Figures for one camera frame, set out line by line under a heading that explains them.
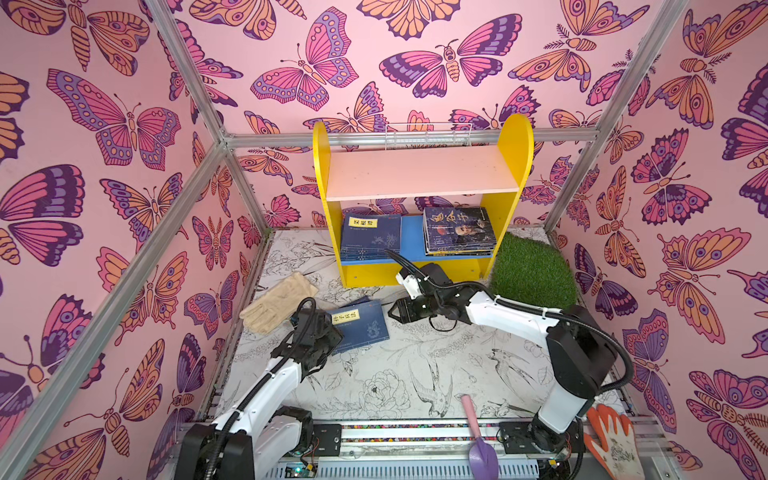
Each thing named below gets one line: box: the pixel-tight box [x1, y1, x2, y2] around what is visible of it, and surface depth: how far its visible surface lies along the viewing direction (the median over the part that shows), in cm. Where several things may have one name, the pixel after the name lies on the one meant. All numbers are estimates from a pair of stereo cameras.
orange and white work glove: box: [584, 404, 645, 480], surface depth 73 cm
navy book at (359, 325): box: [328, 300, 390, 355], surface depth 94 cm
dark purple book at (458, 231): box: [423, 207, 497, 256], surface depth 94 cm
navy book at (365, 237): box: [341, 213, 401, 261], surface depth 95 cm
